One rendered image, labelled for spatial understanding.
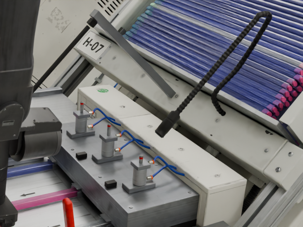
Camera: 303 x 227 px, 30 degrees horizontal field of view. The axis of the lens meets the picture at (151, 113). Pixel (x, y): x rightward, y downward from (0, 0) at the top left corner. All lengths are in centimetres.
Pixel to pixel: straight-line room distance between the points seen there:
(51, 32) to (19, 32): 160
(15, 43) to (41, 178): 44
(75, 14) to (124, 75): 104
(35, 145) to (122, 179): 21
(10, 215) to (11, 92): 18
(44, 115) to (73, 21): 152
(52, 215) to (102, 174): 11
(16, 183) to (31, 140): 28
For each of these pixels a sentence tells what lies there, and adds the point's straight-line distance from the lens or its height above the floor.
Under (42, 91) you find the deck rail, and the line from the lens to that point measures 144.
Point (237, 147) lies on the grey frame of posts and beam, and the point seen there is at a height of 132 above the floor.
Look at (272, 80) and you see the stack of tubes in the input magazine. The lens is 99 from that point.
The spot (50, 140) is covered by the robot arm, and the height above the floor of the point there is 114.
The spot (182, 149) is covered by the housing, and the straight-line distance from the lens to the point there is 102.
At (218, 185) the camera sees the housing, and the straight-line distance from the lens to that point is 92.
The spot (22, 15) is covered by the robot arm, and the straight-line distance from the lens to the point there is 66.
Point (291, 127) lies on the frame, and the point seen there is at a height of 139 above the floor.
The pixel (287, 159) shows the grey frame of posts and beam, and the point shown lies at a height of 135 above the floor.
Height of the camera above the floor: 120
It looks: 5 degrees up
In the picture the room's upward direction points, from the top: 40 degrees clockwise
